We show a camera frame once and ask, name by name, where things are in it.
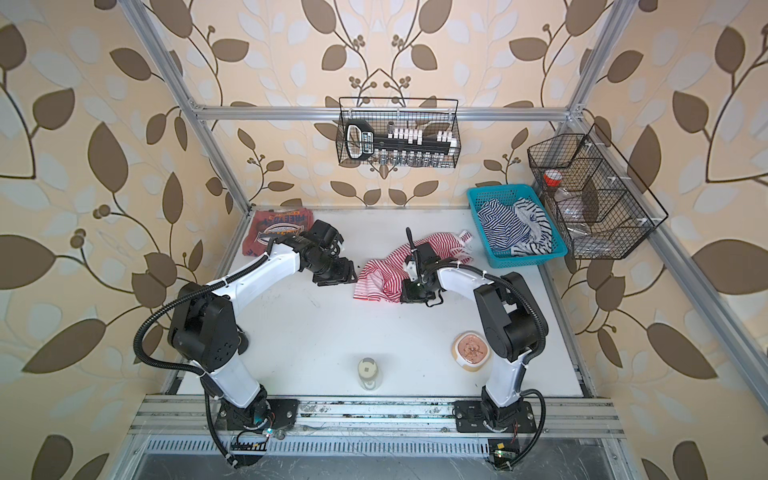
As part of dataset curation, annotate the black handled bottle rack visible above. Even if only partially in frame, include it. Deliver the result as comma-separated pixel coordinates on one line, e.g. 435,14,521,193
336,119,461,164

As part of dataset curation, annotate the beige round container pink lid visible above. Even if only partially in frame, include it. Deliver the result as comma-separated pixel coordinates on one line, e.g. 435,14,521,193
451,331,490,372

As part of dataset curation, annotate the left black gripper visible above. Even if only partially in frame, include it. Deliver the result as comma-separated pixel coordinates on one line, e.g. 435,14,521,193
307,251,361,283

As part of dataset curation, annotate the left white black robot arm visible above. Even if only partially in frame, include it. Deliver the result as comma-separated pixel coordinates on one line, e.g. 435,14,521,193
133,220,357,431

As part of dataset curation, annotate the striped red white tank top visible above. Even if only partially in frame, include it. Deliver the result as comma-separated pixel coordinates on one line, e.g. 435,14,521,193
353,230,474,303

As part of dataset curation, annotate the teal plastic basket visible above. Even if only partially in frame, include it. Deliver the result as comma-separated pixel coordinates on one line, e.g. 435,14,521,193
467,184,568,269

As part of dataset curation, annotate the navy white striped tank top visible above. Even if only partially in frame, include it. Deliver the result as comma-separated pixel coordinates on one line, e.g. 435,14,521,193
478,198,553,257

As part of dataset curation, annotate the black wire basket wall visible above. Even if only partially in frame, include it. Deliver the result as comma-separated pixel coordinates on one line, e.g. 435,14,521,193
335,95,462,169
527,125,669,260

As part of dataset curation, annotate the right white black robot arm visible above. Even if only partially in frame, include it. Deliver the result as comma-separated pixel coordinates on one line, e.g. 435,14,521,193
400,229,549,470

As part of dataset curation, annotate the black wire basket back wall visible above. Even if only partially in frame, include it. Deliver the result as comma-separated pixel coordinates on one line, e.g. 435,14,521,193
335,95,462,169

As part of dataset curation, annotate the black wire basket right wall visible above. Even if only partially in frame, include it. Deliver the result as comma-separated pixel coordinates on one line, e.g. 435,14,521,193
527,125,669,260

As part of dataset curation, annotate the small clear jar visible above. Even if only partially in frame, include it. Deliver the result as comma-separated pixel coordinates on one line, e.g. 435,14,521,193
357,357,382,391

